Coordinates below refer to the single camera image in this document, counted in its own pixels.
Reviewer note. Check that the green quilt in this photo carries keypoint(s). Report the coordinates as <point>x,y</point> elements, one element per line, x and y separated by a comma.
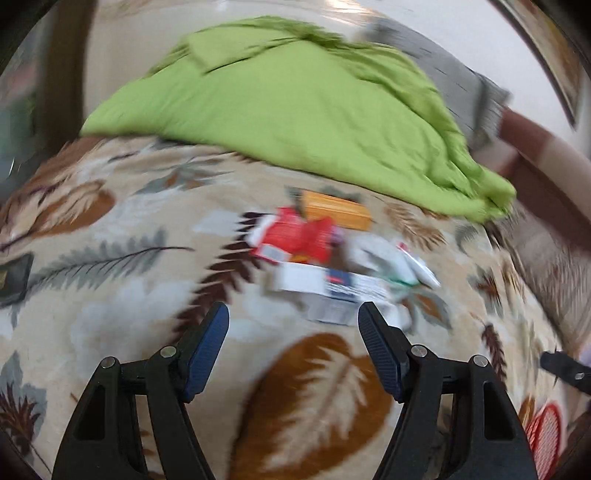
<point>286,106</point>

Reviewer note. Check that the dark flat rectangular object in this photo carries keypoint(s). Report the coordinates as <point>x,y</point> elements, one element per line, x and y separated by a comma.
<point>14,279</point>

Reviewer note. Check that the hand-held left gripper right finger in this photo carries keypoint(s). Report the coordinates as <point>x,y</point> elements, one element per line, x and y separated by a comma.
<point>381,355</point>

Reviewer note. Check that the white cardboard carton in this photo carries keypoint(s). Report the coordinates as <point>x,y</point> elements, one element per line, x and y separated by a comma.
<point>304,279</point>

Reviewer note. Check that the leaf print blanket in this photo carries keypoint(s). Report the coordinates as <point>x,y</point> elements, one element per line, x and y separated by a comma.
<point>138,295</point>

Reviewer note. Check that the orange cardboard box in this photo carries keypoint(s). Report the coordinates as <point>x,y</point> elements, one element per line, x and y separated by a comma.
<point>337,210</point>

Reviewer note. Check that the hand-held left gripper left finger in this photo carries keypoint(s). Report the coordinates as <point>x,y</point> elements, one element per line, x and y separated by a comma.
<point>207,350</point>

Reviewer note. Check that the grey quilted pillow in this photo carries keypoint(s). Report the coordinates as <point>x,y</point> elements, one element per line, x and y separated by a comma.
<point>448,69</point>

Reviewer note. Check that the brown upholstered headboard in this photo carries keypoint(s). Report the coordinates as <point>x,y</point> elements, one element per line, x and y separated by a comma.
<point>545,157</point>

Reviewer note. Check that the red plastic basket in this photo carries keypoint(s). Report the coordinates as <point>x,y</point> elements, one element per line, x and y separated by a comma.
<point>547,427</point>

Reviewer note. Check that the dark wooden post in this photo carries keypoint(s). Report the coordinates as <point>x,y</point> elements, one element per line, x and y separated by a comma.
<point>69,69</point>

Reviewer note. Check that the framed wall picture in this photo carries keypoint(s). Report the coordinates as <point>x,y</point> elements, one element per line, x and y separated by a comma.
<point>554,69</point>

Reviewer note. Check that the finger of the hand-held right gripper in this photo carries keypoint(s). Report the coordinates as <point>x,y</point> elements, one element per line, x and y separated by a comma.
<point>565,367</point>

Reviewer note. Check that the red snack wrapper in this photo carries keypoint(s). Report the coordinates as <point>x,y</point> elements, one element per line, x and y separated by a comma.
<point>318,240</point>

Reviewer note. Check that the small red pack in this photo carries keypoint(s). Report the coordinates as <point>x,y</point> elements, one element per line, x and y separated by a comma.
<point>277,226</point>

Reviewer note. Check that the striped beige pillow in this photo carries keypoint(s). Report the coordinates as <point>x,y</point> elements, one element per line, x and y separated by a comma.
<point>554,277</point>

